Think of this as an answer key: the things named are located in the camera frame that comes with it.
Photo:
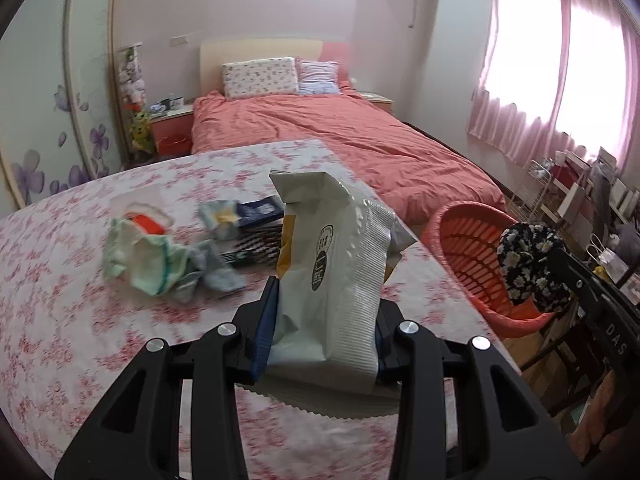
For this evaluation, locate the white snack bag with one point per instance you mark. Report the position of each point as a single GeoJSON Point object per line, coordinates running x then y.
{"type": "Point", "coordinates": [330, 280]}

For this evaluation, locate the pink curtains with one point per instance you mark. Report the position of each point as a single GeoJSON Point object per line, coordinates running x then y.
{"type": "Point", "coordinates": [540, 60]}

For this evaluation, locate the person's right forearm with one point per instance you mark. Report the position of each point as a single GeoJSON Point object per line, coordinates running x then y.
{"type": "Point", "coordinates": [595, 420]}

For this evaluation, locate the red plastic laundry basket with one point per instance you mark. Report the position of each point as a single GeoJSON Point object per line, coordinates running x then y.
{"type": "Point", "coordinates": [465, 255]}

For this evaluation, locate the floral white pillow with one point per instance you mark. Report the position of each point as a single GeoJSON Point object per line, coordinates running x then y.
{"type": "Point", "coordinates": [260, 77]}

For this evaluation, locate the clear tube of plush toys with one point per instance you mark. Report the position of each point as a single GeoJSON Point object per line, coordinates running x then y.
{"type": "Point", "coordinates": [132, 77]}

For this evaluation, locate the crumpled green white wrapper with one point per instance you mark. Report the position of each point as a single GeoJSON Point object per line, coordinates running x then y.
{"type": "Point", "coordinates": [145, 260]}

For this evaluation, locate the pink bedside table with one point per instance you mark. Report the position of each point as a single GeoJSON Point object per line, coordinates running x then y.
{"type": "Point", "coordinates": [172, 132]}

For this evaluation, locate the wardrobe with purple flowers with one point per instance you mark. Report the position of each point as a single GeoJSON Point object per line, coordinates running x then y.
{"type": "Point", "coordinates": [40, 110]}

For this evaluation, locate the red floral tablecloth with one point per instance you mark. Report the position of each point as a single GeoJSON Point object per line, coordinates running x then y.
{"type": "Point", "coordinates": [75, 335]}

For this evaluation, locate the white orange plastic wrapper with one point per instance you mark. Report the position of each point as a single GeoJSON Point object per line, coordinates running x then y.
{"type": "Point", "coordinates": [147, 220]}

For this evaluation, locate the pale bedside table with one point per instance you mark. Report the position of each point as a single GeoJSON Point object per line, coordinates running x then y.
{"type": "Point", "coordinates": [377, 99]}

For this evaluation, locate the white pipe cover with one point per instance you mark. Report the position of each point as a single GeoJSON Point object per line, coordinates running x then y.
{"type": "Point", "coordinates": [425, 0]}

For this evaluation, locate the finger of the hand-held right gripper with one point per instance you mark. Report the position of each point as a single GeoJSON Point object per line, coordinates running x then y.
{"type": "Point", "coordinates": [567, 270]}

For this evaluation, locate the black floral cloth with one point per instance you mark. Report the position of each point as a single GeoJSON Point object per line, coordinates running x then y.
{"type": "Point", "coordinates": [530, 255]}

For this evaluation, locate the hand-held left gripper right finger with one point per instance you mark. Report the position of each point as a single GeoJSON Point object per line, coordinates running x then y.
{"type": "Point", "coordinates": [396, 321]}

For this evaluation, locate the cream pink headboard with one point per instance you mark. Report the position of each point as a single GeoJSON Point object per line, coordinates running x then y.
{"type": "Point", "coordinates": [260, 47]}

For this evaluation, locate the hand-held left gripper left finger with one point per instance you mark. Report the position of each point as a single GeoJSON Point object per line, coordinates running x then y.
{"type": "Point", "coordinates": [265, 321]}

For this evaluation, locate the crumpled blue grey wrapper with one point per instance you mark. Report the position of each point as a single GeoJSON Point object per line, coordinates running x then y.
{"type": "Point", "coordinates": [215, 271]}

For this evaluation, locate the dark blue packet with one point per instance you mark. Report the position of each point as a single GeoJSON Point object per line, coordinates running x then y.
{"type": "Point", "coordinates": [260, 208]}

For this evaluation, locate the dark green striped wrapper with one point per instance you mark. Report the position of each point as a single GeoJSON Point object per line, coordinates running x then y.
{"type": "Point", "coordinates": [250, 250]}

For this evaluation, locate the bed with salmon duvet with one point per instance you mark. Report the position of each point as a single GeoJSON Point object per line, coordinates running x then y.
{"type": "Point", "coordinates": [350, 135]}

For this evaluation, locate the yellow green plush toy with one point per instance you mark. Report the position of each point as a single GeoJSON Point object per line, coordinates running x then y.
{"type": "Point", "coordinates": [141, 130]}

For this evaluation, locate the striped pillow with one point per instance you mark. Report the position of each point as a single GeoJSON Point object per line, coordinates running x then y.
{"type": "Point", "coordinates": [320, 77]}

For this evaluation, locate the white paper bag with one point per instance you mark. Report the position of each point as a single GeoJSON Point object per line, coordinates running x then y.
{"type": "Point", "coordinates": [607, 260]}

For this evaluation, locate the pale green packet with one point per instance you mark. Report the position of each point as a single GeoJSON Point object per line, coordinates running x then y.
{"type": "Point", "coordinates": [220, 212]}

